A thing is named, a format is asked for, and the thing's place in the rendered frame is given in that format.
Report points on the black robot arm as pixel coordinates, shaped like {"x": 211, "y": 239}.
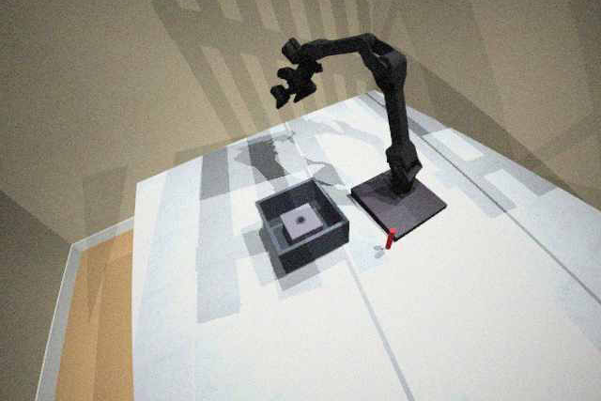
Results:
{"x": 389, "y": 72}

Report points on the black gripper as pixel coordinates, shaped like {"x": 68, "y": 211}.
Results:
{"x": 302, "y": 88}

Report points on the dark red peg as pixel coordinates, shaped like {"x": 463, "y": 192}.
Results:
{"x": 390, "y": 238}

